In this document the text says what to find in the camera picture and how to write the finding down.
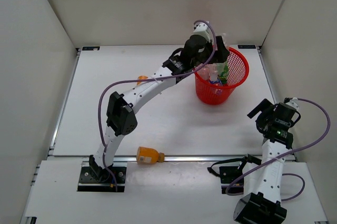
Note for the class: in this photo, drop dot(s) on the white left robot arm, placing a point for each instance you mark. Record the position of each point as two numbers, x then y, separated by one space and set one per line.
122 108

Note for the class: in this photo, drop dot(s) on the dark label sticker left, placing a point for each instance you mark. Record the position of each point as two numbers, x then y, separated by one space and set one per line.
90 48

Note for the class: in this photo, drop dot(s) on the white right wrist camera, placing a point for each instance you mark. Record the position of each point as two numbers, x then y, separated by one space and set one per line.
293 102

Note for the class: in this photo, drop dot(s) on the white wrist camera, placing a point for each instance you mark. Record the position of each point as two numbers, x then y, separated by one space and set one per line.
293 102
203 30

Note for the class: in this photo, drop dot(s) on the orange juice bottle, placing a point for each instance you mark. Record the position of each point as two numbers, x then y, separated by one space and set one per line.
140 78
149 156

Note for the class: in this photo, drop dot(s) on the large clear plastic bottle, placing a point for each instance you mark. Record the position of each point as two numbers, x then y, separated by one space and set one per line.
221 55

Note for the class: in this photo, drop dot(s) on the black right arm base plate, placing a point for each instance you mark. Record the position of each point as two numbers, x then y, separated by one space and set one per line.
228 170

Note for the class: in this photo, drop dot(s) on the dark label sticker right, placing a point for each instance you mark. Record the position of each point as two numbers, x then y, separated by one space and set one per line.
246 47

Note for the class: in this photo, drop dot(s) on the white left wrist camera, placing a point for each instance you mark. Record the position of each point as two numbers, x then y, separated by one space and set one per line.
203 30

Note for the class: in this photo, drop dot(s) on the aluminium table left rail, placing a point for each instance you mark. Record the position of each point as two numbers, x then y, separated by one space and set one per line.
62 109

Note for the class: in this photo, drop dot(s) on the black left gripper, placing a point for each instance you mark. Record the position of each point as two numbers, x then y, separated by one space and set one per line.
222 52

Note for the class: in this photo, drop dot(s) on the dark label sticker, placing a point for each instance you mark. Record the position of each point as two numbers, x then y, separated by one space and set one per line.
246 47
90 48

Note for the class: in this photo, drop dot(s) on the red mesh plastic bin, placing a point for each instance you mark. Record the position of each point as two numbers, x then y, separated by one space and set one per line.
213 94

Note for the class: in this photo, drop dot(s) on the blue label water bottle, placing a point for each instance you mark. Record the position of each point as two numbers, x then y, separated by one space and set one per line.
215 82

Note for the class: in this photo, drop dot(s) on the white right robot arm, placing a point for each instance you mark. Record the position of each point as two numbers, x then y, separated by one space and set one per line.
261 201

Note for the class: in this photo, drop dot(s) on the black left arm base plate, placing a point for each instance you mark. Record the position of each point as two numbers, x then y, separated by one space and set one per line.
89 182

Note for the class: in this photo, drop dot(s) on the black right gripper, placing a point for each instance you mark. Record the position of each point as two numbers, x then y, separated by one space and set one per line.
266 108

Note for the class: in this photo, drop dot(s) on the green plastic soda bottle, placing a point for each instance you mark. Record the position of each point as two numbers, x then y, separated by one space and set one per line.
223 72

